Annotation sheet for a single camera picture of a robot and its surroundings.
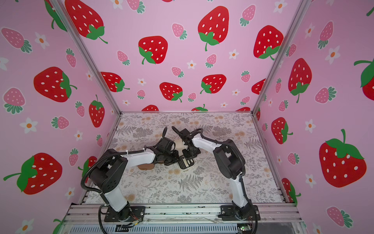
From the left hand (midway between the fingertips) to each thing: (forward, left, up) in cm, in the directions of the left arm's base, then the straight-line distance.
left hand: (183, 159), depth 92 cm
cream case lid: (+8, +2, +3) cm, 9 cm away
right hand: (0, -3, -1) cm, 3 cm away
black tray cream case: (-2, -1, 0) cm, 2 cm away
